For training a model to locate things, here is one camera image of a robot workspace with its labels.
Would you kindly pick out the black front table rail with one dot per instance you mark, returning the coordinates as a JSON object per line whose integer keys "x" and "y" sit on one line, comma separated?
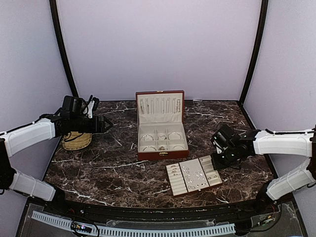
{"x": 100, "y": 213}

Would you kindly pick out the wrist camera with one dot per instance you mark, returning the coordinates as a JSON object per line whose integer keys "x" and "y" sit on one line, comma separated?
{"x": 90, "y": 106}
{"x": 216, "y": 145}

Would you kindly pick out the black frame post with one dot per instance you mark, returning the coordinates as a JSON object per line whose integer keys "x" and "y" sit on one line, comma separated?
{"x": 61, "y": 47}
{"x": 255, "y": 51}

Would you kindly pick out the red wooden jewelry box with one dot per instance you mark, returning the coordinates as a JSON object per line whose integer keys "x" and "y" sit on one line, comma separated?
{"x": 160, "y": 120}

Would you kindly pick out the woven bamboo tray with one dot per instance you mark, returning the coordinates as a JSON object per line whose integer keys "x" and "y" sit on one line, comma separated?
{"x": 76, "y": 141}

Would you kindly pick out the right black frame post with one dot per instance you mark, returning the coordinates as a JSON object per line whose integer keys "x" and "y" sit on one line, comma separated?
{"x": 255, "y": 51}

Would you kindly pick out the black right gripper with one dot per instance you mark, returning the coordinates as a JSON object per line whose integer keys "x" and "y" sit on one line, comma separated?
{"x": 217, "y": 165}

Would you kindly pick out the left black frame post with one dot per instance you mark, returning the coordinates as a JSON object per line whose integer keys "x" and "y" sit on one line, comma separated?
{"x": 61, "y": 47}

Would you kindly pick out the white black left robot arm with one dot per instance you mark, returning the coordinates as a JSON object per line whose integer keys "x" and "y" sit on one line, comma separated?
{"x": 75, "y": 115}

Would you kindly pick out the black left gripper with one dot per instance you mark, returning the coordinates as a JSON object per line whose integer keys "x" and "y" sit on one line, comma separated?
{"x": 98, "y": 127}

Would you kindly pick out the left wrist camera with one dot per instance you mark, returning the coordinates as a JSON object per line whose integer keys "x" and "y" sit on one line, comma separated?
{"x": 90, "y": 106}

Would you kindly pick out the red jewelry tray insert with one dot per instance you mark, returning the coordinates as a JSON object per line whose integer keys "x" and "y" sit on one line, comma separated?
{"x": 193, "y": 175}

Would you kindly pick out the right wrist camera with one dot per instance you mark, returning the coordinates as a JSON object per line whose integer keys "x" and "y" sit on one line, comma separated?
{"x": 216, "y": 145}

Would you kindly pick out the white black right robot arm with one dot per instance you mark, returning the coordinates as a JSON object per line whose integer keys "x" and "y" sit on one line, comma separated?
{"x": 231, "y": 147}

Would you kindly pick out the white slotted cable duct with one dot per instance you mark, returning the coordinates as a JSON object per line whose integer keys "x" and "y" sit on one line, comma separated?
{"x": 85, "y": 229}

